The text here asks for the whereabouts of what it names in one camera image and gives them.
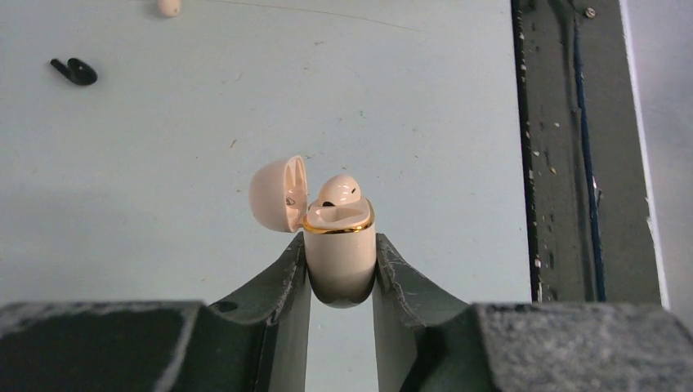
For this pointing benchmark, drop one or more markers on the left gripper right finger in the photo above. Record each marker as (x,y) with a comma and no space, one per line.
(428,340)

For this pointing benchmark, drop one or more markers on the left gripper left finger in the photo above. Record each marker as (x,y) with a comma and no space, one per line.
(254,339)

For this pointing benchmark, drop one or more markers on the white earbud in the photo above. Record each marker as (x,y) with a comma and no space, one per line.
(169,8)
(339,190)

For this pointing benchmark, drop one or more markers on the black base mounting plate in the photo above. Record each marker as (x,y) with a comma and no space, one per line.
(589,212)

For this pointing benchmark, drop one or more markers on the black earbud lower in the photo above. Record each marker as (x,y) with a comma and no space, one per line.
(76,71)

